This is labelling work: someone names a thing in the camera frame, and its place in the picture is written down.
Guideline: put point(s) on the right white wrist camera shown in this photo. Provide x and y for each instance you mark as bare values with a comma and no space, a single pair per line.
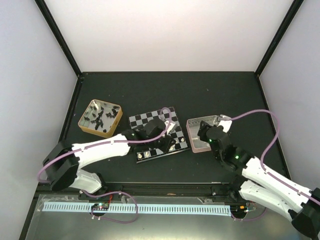
225,122

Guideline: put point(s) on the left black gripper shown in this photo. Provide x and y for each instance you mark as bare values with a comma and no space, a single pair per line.
170,142

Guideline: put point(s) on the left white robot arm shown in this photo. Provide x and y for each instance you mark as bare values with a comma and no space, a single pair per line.
64,166

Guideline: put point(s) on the black aluminium frame rail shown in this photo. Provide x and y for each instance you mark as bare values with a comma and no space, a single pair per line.
220,192

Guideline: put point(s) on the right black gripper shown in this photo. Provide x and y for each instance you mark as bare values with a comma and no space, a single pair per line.
202,130

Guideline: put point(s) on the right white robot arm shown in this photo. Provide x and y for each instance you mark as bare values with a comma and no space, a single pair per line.
261,184

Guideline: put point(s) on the small circuit board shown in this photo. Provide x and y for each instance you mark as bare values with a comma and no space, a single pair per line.
100,207

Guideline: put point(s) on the white slotted cable duct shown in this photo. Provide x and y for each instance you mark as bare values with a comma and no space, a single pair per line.
141,208

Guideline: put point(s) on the black white chess board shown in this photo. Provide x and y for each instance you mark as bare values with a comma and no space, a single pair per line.
167,114

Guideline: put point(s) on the gold tin box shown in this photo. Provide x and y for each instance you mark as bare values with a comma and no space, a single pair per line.
100,118

